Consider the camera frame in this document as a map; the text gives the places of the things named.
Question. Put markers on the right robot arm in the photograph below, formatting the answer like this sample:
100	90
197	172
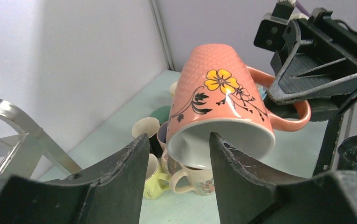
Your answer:
338	148

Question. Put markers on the yellow mug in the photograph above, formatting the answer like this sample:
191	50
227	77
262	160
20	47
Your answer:
172	89

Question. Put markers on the mint green mug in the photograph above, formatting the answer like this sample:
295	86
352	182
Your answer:
161	114

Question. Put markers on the large pink mug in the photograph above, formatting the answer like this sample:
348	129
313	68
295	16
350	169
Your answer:
168	164

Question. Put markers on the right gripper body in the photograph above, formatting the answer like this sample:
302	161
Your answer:
270	37

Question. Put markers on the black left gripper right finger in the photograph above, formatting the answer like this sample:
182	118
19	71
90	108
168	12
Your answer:
251	192

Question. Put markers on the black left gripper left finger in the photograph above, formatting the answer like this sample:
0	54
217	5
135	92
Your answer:
108	192

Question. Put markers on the orange-red cup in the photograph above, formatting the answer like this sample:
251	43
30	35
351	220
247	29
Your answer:
217	93

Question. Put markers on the yellow-green mug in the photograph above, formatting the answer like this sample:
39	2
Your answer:
156	181

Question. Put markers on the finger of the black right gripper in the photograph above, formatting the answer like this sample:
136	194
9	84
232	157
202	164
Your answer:
316	63

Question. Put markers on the cream decorated mug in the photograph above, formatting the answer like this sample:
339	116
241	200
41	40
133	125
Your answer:
201	181

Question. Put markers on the light blue mug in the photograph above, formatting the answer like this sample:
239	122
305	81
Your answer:
261	91

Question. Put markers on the steel two-tier dish rack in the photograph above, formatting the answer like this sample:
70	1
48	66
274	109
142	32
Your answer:
21	153

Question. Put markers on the black mug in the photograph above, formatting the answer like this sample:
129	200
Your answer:
149	126

